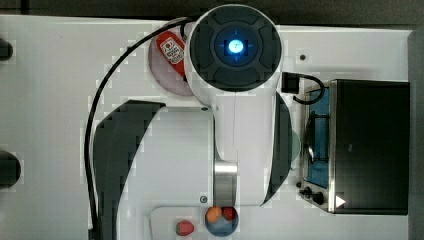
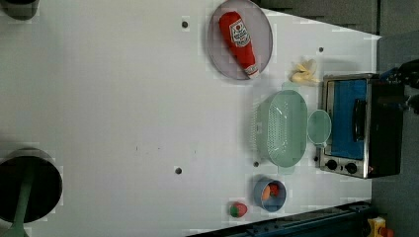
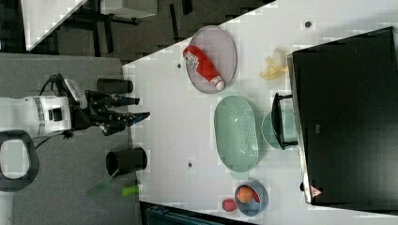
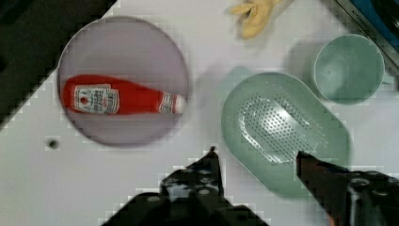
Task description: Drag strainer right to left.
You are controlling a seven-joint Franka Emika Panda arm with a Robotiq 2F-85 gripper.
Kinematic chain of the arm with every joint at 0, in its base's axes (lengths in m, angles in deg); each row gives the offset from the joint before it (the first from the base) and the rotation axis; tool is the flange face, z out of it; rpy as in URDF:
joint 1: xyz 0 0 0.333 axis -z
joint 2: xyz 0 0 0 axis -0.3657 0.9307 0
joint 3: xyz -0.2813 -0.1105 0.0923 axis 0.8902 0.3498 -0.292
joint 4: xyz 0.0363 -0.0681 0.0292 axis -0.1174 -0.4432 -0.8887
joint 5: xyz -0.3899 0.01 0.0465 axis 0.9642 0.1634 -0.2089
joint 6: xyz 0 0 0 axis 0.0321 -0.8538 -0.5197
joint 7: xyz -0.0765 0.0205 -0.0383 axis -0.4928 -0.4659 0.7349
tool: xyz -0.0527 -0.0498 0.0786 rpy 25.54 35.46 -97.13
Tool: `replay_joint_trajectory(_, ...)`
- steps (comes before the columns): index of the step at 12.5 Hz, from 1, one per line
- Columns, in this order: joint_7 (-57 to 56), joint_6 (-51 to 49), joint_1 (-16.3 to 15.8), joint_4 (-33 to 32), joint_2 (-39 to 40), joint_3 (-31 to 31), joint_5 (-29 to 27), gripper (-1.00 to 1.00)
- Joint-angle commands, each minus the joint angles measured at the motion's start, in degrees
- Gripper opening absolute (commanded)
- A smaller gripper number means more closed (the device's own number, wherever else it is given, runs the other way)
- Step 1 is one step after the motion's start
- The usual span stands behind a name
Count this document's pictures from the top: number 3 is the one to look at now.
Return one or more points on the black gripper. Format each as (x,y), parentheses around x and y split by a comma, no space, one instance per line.
(90,109)

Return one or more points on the green plastic strainer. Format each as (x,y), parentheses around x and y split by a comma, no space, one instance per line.
(236,136)

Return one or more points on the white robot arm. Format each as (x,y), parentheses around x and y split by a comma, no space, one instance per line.
(28,122)

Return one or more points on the black cylinder upper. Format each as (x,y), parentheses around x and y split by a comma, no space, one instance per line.
(114,86)

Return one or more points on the black cylinder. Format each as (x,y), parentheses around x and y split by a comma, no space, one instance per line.
(114,86)
(126,161)

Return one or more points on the black cylinder lower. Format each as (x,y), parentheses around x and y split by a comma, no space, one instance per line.
(126,161)

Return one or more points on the red ketchup bottle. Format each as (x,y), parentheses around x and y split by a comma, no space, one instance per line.
(198,60)

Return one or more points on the grey round plate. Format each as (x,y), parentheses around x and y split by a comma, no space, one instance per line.
(220,49)

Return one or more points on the white side table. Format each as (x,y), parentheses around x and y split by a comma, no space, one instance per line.
(41,17)

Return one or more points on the red round fruit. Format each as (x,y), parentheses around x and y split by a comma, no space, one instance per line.
(229,205)

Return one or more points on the orange fruit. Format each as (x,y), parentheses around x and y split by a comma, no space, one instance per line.
(245,194)

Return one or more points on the red fruit in bowl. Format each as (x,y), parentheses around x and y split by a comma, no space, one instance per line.
(255,196)

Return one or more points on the peeled yellow banana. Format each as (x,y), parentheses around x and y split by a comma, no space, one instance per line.
(277,65)

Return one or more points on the blue bowl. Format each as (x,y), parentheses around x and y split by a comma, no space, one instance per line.
(253,208)

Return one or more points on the green cup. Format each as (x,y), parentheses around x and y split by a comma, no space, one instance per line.
(289,130)

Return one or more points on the black toaster oven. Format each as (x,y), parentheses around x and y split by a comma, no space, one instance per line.
(344,96)

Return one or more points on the green clamp handle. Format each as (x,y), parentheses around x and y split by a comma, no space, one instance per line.
(128,191)

